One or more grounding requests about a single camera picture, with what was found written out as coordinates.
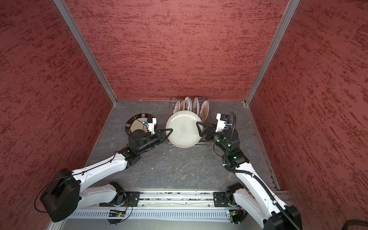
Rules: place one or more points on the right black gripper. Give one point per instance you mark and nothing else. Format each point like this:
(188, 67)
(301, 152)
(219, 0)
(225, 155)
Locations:
(206, 128)

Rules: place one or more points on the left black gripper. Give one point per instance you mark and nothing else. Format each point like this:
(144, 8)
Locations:
(160, 135)

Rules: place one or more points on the plain cream white plate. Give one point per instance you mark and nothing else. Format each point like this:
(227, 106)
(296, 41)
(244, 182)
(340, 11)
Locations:
(185, 133)

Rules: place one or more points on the dark checkered rim plate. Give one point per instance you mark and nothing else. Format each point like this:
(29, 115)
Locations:
(138, 122)

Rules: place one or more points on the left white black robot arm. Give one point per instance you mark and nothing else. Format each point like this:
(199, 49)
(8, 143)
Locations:
(72, 190)

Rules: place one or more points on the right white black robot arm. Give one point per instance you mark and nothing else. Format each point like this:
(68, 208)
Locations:
(254, 196)

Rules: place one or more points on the brown leaf pattern plate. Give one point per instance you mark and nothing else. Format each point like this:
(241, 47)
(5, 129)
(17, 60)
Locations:
(204, 111)

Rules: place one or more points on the floral pattern white plate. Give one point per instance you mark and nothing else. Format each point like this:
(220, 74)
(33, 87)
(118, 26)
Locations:
(195, 106)

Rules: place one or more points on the strawberry pattern white plate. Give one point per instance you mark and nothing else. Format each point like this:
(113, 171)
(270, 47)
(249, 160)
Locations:
(187, 104)

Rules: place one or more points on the orange sunburst plate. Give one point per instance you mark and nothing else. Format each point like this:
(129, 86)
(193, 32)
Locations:
(177, 107)

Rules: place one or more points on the left small circuit board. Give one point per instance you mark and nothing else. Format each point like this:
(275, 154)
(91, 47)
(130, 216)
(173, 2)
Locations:
(116, 214)

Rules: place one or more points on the right corner aluminium profile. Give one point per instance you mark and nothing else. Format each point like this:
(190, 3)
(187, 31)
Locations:
(285, 20)

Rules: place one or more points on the corner aluminium profile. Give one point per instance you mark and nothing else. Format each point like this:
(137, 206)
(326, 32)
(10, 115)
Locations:
(285, 20)
(72, 25)

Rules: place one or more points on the left corner aluminium profile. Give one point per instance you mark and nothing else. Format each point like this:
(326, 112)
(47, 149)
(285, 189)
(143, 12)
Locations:
(72, 25)

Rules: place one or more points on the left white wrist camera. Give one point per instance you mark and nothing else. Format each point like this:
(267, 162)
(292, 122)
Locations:
(150, 123)

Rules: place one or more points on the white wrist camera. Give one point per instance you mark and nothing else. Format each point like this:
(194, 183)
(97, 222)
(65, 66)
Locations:
(223, 122)
(150, 123)

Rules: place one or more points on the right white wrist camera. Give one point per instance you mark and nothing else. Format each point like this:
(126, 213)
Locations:
(223, 122)

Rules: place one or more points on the metal wire dish rack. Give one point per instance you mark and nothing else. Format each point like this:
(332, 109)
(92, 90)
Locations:
(202, 142)

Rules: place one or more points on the aluminium mounting rail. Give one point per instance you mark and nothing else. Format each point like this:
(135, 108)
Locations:
(175, 197)

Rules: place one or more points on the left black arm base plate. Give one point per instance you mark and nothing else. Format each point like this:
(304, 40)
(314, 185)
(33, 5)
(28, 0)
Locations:
(129, 198)

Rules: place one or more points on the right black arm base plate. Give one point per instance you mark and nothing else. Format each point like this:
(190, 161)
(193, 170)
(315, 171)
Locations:
(225, 200)

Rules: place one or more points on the white slotted cable duct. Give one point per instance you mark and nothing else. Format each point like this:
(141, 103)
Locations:
(215, 215)

